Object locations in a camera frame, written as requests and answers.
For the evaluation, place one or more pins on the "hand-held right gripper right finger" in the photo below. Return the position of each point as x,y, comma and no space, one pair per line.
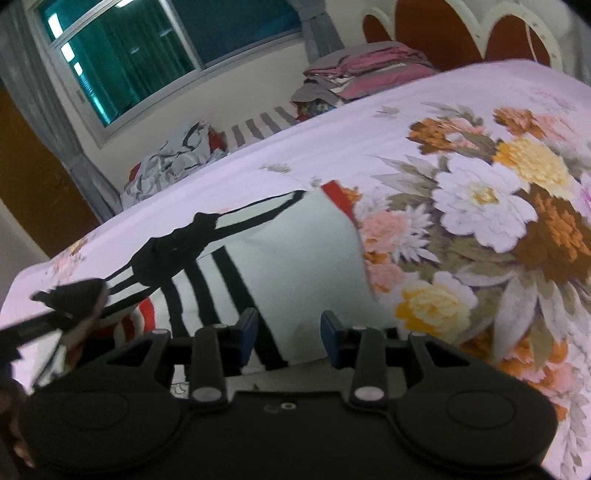
330,334

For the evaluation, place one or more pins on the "stack of folded pink clothes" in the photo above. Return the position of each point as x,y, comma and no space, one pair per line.
369,69

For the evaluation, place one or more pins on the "pink floral bed sheet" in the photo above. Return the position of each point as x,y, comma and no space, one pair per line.
461,115

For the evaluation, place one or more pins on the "person's left forearm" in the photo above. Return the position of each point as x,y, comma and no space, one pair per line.
11,415

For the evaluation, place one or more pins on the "white black red striped garment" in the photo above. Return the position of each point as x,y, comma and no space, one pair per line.
295,258

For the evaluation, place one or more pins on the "colourful printed cloth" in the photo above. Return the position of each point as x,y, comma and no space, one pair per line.
316,110

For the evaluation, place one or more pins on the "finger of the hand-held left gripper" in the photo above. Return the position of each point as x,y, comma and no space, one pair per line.
76,297

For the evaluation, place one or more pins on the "brown wooden door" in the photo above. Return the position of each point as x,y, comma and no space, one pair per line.
32,184

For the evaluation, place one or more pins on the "grey curtain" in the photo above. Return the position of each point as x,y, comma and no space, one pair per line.
318,32
55,138

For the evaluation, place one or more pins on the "grey white striped cloth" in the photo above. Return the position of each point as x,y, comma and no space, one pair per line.
258,127

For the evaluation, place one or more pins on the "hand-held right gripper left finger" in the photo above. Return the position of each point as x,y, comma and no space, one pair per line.
247,333

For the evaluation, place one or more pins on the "crumpled grey clothes pile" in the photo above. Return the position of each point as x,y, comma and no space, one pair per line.
171,161

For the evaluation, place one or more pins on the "brown headboard with white trim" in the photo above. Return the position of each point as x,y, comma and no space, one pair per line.
438,32

